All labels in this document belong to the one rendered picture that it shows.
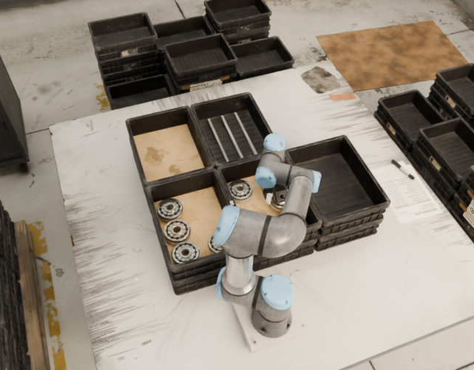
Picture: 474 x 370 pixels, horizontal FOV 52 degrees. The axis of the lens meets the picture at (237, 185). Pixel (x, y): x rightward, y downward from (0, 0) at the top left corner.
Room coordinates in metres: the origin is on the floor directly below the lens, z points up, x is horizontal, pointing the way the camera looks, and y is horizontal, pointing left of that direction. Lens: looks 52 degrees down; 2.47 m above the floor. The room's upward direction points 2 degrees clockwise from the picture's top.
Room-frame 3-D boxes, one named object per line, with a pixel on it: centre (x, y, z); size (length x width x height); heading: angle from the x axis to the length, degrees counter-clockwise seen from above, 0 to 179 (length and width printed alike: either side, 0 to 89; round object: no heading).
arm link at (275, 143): (1.19, -0.13, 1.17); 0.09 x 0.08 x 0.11; 165
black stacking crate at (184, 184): (1.07, 0.16, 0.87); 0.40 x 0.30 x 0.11; 21
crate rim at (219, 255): (1.07, 0.16, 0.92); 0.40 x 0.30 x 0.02; 21
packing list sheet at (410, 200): (1.39, -0.77, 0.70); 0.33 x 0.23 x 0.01; 22
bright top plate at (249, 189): (1.25, -0.01, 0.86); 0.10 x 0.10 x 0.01
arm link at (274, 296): (0.76, -0.14, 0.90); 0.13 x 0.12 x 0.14; 75
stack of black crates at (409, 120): (2.26, -1.10, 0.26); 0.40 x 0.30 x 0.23; 22
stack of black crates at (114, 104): (2.37, 0.62, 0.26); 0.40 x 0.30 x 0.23; 112
